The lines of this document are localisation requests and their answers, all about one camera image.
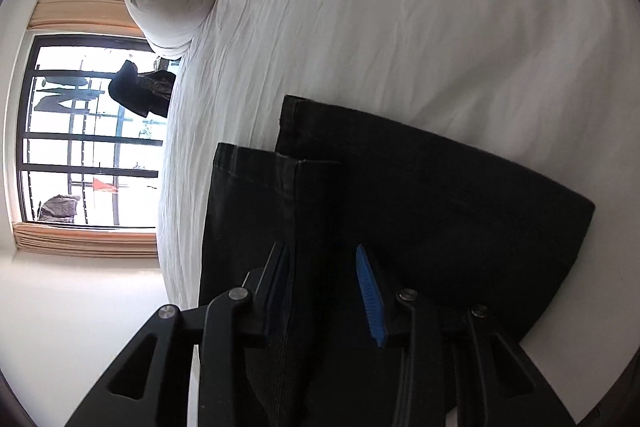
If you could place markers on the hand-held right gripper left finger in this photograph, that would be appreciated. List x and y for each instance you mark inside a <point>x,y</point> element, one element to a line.
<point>279,294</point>

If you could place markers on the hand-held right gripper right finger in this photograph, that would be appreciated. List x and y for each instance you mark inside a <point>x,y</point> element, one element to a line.
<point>370,297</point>

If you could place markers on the black pants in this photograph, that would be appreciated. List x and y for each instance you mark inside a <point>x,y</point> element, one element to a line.
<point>425,187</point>

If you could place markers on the beige curtain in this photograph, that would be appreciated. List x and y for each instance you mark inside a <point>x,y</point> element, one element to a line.
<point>85,2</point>
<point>85,239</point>

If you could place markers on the red hanging cloth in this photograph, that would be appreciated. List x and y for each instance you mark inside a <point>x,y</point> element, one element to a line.
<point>102,185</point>

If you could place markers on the hanging grey brown jacket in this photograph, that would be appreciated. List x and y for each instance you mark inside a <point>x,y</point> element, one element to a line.
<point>57,208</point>

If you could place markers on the black framed sliding glass door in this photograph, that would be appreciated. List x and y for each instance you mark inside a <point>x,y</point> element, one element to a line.
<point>75,137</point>

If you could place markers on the bed with white sheet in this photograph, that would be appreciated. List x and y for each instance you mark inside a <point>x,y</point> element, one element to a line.
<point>400,7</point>

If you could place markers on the hanging dark clothes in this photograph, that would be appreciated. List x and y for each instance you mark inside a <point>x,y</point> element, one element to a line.
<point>55,101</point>

